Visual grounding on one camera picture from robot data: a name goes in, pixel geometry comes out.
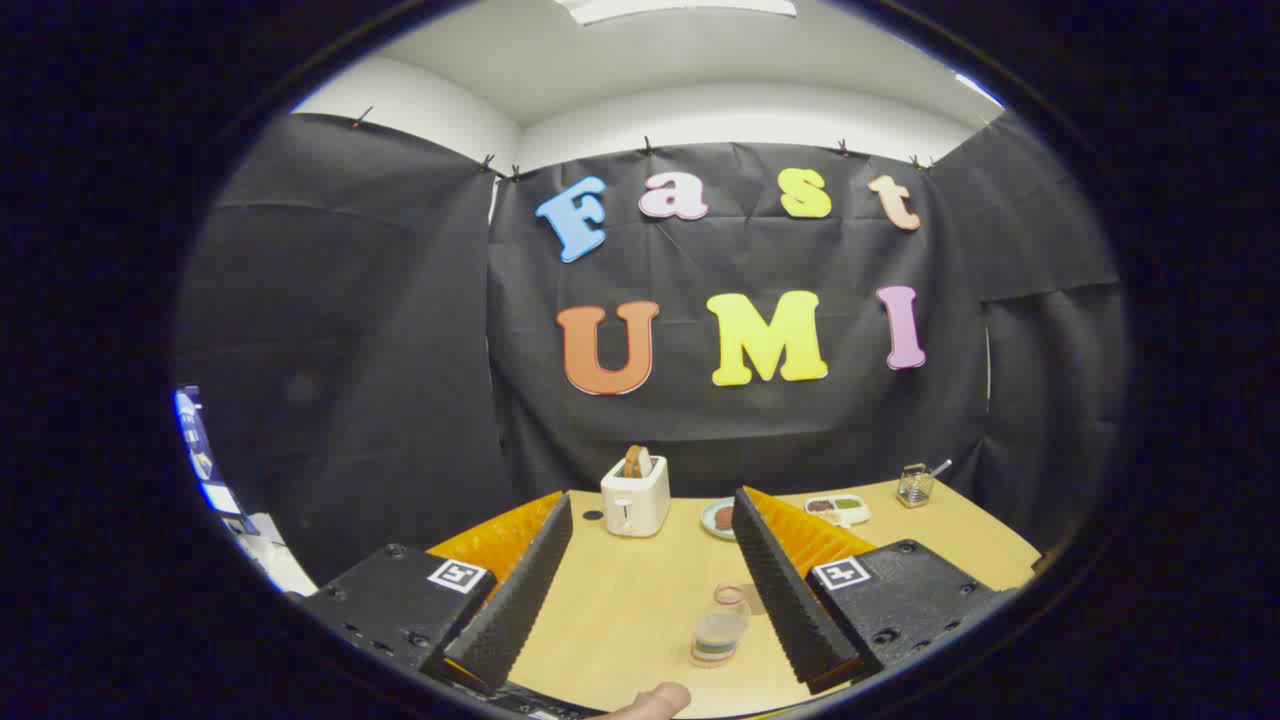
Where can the white toaster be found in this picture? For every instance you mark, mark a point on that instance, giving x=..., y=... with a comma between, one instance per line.
x=635, y=505

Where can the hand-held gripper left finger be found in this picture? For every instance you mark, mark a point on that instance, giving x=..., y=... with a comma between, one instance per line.
x=520, y=600

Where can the wooden table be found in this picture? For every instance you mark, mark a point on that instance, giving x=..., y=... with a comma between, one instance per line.
x=620, y=600

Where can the light green plate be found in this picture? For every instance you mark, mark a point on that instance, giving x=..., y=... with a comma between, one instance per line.
x=709, y=520

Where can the bread slice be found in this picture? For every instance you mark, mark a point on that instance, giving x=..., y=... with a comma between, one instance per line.
x=637, y=462

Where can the long ceiling light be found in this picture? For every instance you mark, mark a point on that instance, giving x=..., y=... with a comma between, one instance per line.
x=680, y=8

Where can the brown meat patty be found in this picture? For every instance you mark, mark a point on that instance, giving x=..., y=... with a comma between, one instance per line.
x=724, y=518

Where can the white divided dish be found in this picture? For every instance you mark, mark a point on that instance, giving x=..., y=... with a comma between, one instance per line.
x=838, y=510

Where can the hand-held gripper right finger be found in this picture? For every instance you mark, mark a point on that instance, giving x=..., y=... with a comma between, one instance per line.
x=785, y=600

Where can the clear juice bottle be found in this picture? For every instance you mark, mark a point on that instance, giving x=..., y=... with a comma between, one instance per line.
x=718, y=632

